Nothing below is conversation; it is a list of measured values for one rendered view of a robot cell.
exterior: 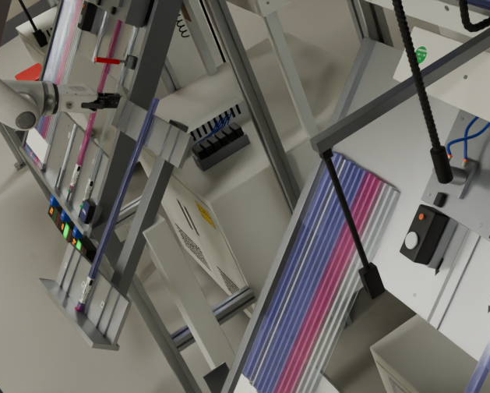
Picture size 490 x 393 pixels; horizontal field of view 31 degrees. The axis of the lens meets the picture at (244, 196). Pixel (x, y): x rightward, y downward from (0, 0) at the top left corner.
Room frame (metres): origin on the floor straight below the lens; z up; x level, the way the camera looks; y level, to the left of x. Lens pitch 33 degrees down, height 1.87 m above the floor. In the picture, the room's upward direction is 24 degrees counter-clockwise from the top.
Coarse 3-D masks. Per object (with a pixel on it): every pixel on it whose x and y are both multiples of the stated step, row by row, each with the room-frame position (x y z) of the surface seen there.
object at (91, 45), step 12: (108, 24) 2.27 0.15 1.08; (144, 24) 2.06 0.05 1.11; (84, 36) 2.41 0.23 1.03; (96, 36) 2.33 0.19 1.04; (108, 36) 2.25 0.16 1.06; (120, 36) 2.18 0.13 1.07; (84, 48) 2.38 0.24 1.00; (96, 48) 2.30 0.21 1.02; (120, 48) 2.15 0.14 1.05; (132, 48) 2.08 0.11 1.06; (108, 72) 2.17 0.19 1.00; (132, 72) 2.03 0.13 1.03
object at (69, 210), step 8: (24, 152) 2.50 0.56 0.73; (32, 160) 2.43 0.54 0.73; (40, 168) 2.36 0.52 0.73; (40, 176) 2.32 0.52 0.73; (48, 176) 2.31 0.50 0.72; (48, 184) 2.24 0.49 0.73; (56, 192) 2.18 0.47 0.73; (64, 200) 2.12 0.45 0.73; (64, 208) 2.08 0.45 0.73; (72, 208) 2.07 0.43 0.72; (72, 216) 2.01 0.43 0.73; (80, 224) 1.97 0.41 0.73
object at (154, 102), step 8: (152, 104) 1.75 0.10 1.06; (152, 112) 1.74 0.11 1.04; (144, 120) 1.75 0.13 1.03; (144, 128) 1.73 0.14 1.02; (144, 136) 1.73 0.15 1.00; (136, 144) 1.73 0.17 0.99; (136, 152) 1.72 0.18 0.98; (136, 160) 1.71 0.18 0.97; (128, 168) 1.71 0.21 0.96; (128, 176) 1.70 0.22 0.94; (128, 184) 1.70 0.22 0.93; (120, 192) 1.70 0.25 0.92; (120, 200) 1.69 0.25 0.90; (112, 208) 1.69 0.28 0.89; (112, 216) 1.68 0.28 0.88; (112, 224) 1.68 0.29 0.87; (104, 232) 1.68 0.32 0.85; (104, 240) 1.66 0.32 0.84; (104, 248) 1.66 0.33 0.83; (96, 256) 1.66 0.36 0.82; (96, 264) 1.65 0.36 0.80; (96, 272) 1.65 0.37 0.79; (80, 304) 1.62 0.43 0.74
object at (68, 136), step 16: (64, 112) 2.36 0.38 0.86; (64, 128) 2.32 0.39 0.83; (80, 128) 2.23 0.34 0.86; (64, 144) 2.28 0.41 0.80; (80, 144) 2.18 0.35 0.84; (96, 144) 2.09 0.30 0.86; (48, 160) 2.36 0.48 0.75; (64, 160) 2.24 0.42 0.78; (64, 176) 2.21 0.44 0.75; (80, 176) 2.11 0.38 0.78; (96, 176) 2.01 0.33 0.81; (64, 192) 2.17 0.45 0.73; (80, 192) 2.07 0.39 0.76; (96, 192) 1.98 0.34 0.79; (80, 208) 2.02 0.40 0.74
